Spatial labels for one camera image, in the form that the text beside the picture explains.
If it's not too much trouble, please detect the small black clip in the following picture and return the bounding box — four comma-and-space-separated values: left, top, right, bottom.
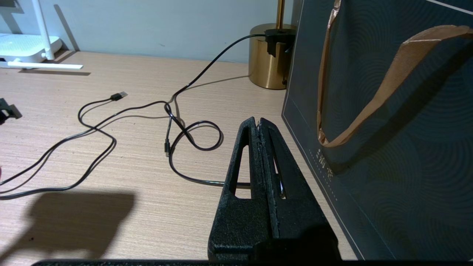
0, 98, 23, 125

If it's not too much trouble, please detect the brass desk lamp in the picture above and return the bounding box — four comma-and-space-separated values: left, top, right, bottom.
248, 0, 296, 90

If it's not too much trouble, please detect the black lamp power cord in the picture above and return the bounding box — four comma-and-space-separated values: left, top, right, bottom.
165, 29, 296, 187

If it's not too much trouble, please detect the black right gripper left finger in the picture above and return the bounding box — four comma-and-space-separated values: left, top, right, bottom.
208, 117, 278, 259

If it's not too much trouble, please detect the white router with antennas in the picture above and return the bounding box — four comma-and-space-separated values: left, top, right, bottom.
0, 0, 84, 70

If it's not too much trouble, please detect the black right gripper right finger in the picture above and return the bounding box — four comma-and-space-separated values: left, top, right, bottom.
261, 118, 340, 259

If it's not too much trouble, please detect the black USB cable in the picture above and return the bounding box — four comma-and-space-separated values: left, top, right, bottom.
0, 91, 174, 200

